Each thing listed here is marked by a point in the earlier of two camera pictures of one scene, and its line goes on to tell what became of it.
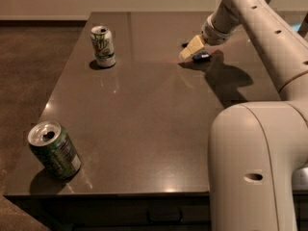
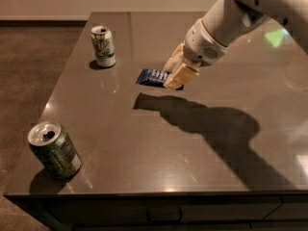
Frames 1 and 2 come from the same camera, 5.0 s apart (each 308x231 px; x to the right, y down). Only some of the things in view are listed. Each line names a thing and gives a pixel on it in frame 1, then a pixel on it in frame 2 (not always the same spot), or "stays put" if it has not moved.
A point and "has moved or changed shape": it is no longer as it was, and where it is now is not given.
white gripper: x=213 y=35 to x=202 y=46
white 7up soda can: x=103 y=46 stays put
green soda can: x=51 y=144 stays put
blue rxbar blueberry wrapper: x=200 y=57 has moved or changed shape
